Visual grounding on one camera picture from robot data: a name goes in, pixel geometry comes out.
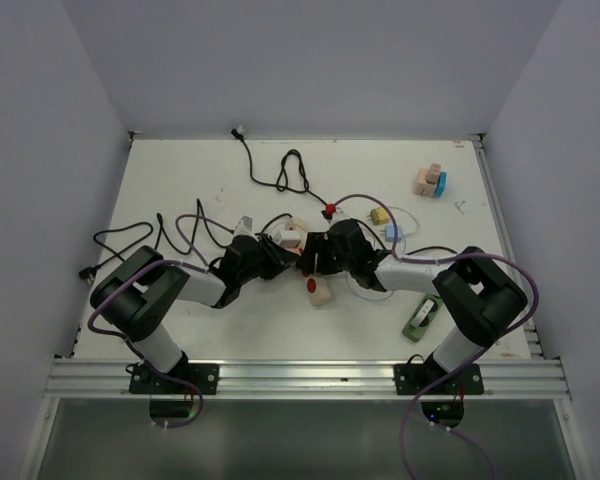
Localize beige power strip red sockets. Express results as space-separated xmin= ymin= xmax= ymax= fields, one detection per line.
xmin=284 ymin=216 xmax=333 ymax=307

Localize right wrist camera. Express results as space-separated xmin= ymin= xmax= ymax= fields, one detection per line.
xmin=321 ymin=203 xmax=350 ymax=225

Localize yellow charger plug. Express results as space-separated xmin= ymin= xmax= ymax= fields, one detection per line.
xmin=367 ymin=207 xmax=391 ymax=226

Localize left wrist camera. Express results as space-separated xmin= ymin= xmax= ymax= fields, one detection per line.
xmin=233 ymin=215 xmax=255 ymax=238

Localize green power strip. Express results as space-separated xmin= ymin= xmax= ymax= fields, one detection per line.
xmin=402 ymin=294 xmax=443 ymax=343

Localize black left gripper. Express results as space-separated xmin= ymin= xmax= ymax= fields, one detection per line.
xmin=238 ymin=232 xmax=298 ymax=284

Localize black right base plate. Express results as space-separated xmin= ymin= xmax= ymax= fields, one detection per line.
xmin=393 ymin=363 xmax=485 ymax=396

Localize beige cube socket adapter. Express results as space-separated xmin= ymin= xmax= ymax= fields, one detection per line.
xmin=413 ymin=168 xmax=436 ymax=198

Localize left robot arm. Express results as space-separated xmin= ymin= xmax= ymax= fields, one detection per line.
xmin=88 ymin=235 xmax=299 ymax=393

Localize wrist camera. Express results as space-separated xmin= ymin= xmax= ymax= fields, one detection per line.
xmin=321 ymin=203 xmax=350 ymax=225
xmin=233 ymin=215 xmax=255 ymax=238

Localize aluminium front rail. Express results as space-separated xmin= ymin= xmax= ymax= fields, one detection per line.
xmin=43 ymin=359 xmax=570 ymax=400

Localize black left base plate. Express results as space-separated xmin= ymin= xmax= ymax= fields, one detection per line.
xmin=125 ymin=363 xmax=220 ymax=395

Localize black power strip cord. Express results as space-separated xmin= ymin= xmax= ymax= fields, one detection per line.
xmin=229 ymin=127 xmax=459 ymax=261

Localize black wall plug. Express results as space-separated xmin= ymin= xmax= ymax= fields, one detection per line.
xmin=231 ymin=126 xmax=245 ymax=141

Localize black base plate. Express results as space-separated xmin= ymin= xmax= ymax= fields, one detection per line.
xmin=393 ymin=363 xmax=485 ymax=396
xmin=125 ymin=363 xmax=220 ymax=395

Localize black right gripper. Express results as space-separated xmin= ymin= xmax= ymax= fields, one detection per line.
xmin=296 ymin=232 xmax=355 ymax=275

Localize blue USB charger cube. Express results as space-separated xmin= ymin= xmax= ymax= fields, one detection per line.
xmin=383 ymin=224 xmax=404 ymax=243

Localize white USB charger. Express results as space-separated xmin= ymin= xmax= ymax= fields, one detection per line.
xmin=272 ymin=229 xmax=301 ymax=248

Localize brown plug on adapter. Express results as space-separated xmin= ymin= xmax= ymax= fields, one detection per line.
xmin=425 ymin=163 xmax=442 ymax=184

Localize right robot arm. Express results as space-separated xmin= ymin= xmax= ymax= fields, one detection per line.
xmin=296 ymin=219 xmax=528 ymax=393

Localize blue round adapter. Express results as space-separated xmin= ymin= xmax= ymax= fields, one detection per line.
xmin=433 ymin=171 xmax=447 ymax=198

